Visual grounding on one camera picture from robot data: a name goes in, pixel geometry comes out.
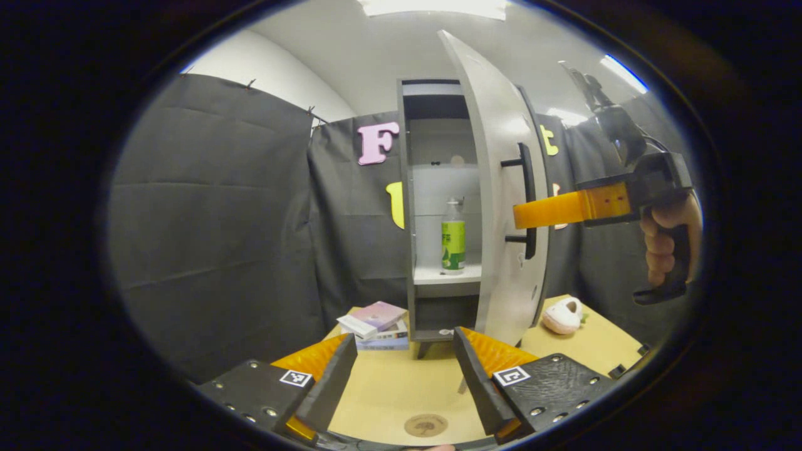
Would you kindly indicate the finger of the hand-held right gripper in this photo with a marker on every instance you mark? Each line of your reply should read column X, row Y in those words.
column 564, row 210

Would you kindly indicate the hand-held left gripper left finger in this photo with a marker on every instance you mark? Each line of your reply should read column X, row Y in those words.
column 332, row 388

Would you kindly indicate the long ceiling strip light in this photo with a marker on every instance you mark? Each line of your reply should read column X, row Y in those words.
column 623, row 73

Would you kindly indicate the green label plastic bottle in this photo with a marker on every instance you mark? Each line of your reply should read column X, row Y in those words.
column 453, row 241

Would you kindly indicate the large ceiling light panel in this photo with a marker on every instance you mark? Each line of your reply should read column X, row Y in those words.
column 432, row 6

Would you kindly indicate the beige cabinet door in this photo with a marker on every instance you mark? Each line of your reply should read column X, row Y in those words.
column 501, row 275

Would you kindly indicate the grey cabinet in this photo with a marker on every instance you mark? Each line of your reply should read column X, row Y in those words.
column 407, row 250

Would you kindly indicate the small ceiling light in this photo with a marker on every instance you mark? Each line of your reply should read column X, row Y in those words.
column 564, row 116

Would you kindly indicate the black backdrop cloth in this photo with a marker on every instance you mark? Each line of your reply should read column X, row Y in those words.
column 207, row 219

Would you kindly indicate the black table clamp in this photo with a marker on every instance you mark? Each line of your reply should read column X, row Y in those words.
column 644, row 350
column 617, row 371

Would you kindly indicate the white pink plush toy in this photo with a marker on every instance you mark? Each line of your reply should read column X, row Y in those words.
column 562, row 316

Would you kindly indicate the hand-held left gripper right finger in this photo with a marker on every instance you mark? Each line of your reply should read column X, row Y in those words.
column 476, row 382

